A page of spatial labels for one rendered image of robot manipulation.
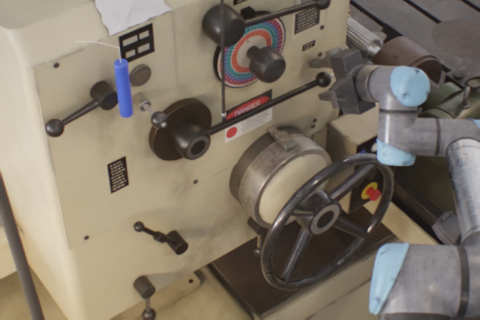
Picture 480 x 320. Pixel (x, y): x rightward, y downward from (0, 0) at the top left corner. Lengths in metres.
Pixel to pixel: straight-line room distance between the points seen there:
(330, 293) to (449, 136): 1.20
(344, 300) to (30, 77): 1.64
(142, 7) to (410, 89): 0.53
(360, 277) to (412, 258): 1.50
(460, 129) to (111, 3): 0.71
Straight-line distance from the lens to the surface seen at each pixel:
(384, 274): 1.50
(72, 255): 2.01
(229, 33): 1.77
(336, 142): 2.26
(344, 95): 1.89
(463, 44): 3.10
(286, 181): 2.08
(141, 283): 2.17
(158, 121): 1.74
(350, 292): 3.02
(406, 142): 1.83
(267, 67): 1.84
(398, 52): 2.54
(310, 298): 2.87
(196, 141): 1.86
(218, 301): 2.79
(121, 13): 1.70
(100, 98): 1.70
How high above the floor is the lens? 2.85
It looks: 43 degrees down
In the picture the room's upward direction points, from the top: straight up
